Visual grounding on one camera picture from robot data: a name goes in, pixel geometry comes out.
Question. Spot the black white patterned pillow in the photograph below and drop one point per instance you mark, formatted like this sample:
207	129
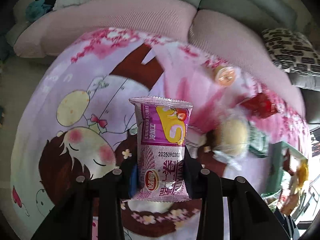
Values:
291	51

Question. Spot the yellow cake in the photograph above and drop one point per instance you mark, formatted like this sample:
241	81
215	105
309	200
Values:
302	173

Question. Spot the orange jelly cup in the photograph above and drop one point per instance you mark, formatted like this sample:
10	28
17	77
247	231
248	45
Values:
224	76

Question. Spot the green white biscuit pack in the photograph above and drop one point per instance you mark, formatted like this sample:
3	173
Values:
258	143

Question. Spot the round white bun in wrapper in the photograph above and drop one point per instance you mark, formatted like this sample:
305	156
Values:
231	140

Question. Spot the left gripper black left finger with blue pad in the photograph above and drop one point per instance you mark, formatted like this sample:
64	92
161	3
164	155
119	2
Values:
72	217

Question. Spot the teal rimmed white tray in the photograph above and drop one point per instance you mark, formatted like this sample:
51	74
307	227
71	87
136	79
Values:
282	191

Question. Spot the pink cake roll packet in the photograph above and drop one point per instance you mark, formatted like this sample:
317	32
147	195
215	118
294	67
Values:
162	128

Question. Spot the shiny red snack bag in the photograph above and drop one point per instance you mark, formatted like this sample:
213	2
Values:
260	106

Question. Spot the pink cartoon printed tablecloth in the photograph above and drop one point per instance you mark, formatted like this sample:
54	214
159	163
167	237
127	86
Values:
79	122

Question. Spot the grey satin pillow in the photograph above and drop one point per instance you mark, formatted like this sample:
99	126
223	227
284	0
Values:
305	82

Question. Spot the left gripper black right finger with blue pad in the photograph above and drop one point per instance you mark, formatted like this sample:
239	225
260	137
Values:
230	204

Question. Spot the pink knitted seat cover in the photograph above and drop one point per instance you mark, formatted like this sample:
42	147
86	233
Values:
208	30

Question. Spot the teal cloth on sofa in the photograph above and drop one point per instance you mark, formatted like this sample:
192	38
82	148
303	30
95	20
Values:
36	10

